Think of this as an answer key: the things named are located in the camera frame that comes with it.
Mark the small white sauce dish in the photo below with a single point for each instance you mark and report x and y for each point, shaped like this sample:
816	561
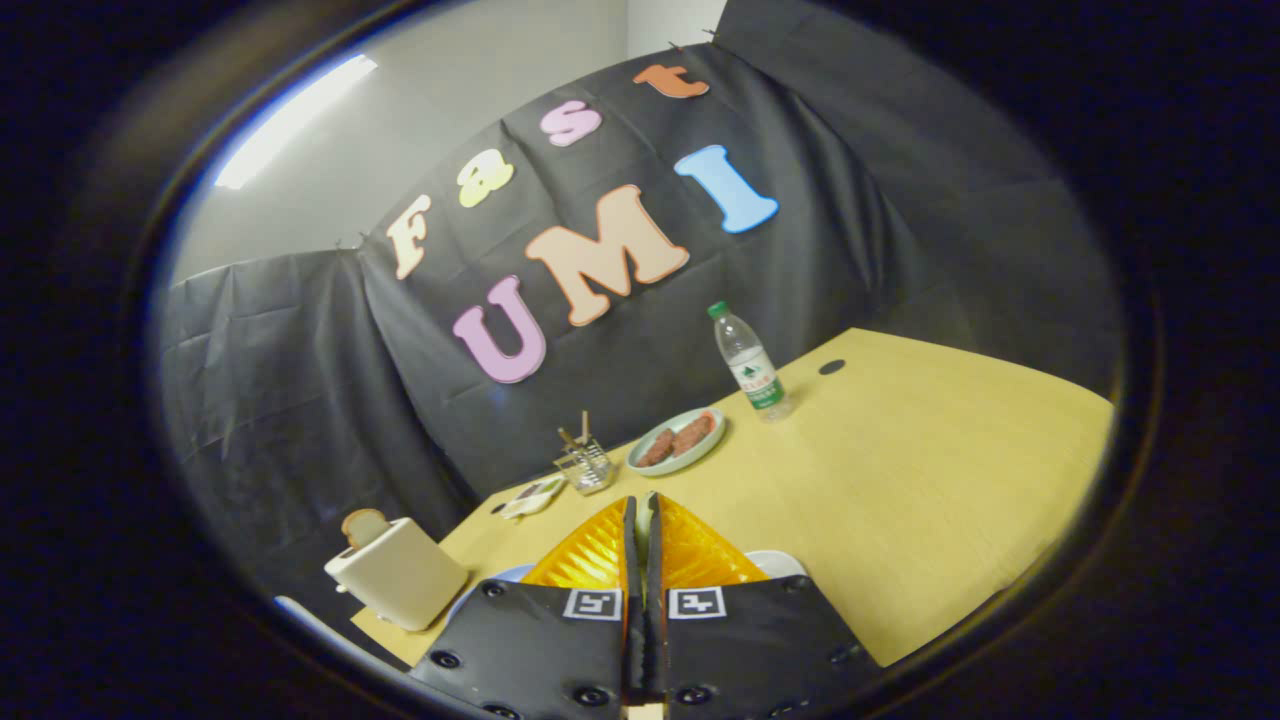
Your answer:
530	498

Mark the white plate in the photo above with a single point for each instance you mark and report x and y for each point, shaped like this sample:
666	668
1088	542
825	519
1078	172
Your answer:
778	563

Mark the brown meat patty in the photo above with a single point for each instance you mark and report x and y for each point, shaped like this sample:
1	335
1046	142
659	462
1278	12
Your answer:
656	449
693	434

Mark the clear utensil holder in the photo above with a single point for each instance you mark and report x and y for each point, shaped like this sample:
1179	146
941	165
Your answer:
587	473

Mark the clear water bottle green cap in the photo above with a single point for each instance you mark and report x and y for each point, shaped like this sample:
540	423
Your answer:
755	375

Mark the pale green plate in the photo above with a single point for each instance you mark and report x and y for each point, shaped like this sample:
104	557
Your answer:
693	455

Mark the black backdrop cloth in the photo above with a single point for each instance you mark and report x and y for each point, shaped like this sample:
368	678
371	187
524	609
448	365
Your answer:
800	250

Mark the blue plate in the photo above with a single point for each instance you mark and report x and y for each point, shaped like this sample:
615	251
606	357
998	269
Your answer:
505	573

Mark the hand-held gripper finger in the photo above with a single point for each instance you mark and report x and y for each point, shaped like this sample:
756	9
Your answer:
632	600
652	600

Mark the toasted bread slice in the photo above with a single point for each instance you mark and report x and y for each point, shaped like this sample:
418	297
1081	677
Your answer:
365	526

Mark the wooden sticks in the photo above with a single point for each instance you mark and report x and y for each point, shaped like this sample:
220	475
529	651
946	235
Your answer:
583	428

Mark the white toaster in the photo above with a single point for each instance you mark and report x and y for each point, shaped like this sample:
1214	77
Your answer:
405	580

